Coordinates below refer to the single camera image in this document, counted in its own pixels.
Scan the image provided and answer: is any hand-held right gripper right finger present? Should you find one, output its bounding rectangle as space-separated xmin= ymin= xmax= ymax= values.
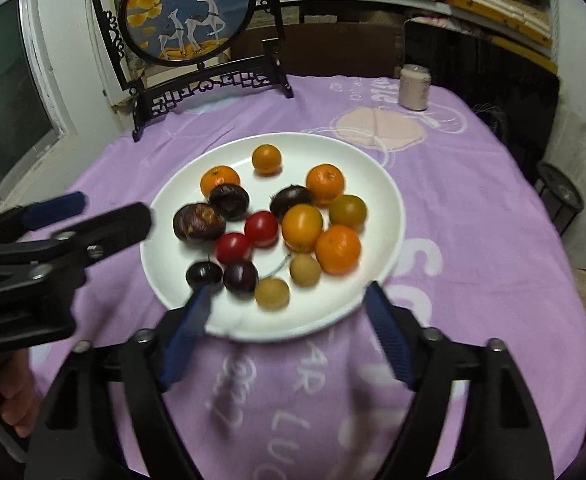
xmin=363 ymin=281 xmax=556 ymax=480

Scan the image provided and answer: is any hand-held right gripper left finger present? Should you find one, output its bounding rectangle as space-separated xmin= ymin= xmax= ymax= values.
xmin=25 ymin=284 xmax=214 ymax=480

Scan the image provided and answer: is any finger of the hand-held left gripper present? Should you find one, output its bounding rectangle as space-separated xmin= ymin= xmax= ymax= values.
xmin=0 ymin=191 xmax=88 ymax=250
xmin=0 ymin=202 xmax=154 ymax=287

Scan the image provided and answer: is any dark red cherry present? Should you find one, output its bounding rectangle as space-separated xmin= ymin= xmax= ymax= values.
xmin=185 ymin=261 xmax=224 ymax=291
xmin=223 ymin=259 xmax=260 ymax=295

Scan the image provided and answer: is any dark brown water chestnut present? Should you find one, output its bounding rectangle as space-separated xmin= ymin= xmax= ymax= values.
xmin=209 ymin=184 xmax=250 ymax=222
xmin=173 ymin=203 xmax=227 ymax=242
xmin=269 ymin=185 xmax=314 ymax=220

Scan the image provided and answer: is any tan longan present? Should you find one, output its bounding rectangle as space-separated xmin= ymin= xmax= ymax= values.
xmin=289 ymin=253 xmax=322 ymax=287
xmin=254 ymin=277 xmax=291 ymax=311

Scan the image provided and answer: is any red cherry tomato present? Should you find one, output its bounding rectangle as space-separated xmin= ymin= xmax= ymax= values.
xmin=215 ymin=232 xmax=253 ymax=266
xmin=244 ymin=211 xmax=279 ymax=248

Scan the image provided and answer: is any large orange mandarin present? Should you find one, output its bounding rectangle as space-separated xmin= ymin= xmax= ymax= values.
xmin=315 ymin=225 xmax=362 ymax=276

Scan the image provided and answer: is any white round plate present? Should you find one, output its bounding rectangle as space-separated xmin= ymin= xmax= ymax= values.
xmin=140 ymin=132 xmax=406 ymax=343

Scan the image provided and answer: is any greenish orange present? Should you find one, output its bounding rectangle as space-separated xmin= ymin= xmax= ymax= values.
xmin=328 ymin=194 xmax=368 ymax=228

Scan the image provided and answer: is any smooth yellow orange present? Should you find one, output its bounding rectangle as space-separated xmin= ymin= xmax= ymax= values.
xmin=281 ymin=204 xmax=324 ymax=253

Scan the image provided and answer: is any small round orange kumquat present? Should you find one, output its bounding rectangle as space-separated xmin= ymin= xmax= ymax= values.
xmin=251 ymin=144 xmax=283 ymax=177

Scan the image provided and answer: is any person's left hand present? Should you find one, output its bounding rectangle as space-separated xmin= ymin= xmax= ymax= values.
xmin=0 ymin=347 xmax=44 ymax=438

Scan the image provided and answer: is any purple printed tablecloth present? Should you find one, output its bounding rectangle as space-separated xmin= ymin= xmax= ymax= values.
xmin=23 ymin=74 xmax=586 ymax=480

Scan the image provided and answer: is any black round stool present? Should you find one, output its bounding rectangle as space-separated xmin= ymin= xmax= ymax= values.
xmin=536 ymin=161 xmax=585 ymax=236

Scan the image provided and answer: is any deer picture black table screen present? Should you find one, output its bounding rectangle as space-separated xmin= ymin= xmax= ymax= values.
xmin=90 ymin=0 xmax=295 ymax=143

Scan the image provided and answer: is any beige drink can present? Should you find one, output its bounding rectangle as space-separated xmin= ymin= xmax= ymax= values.
xmin=398 ymin=65 xmax=432 ymax=111

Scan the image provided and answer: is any black panel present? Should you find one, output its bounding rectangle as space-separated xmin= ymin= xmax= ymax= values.
xmin=403 ymin=20 xmax=559 ymax=171

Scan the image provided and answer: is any brown wooden board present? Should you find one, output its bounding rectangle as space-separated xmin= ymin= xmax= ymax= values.
xmin=233 ymin=2 xmax=406 ymax=78

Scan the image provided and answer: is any pink folded cloth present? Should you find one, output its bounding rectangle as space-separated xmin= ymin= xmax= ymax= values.
xmin=405 ymin=16 xmax=454 ymax=31

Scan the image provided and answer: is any white window frame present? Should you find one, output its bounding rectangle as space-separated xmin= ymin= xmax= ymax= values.
xmin=0 ymin=0 xmax=78 ymax=206

